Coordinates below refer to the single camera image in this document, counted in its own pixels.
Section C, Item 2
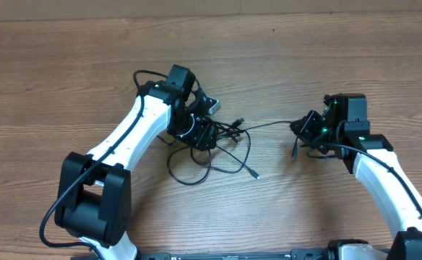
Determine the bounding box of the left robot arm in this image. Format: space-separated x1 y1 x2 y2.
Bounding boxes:
47 65 220 259

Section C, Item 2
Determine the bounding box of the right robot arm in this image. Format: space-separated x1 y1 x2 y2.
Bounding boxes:
290 93 422 259

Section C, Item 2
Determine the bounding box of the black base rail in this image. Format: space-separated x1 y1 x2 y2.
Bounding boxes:
69 248 392 260

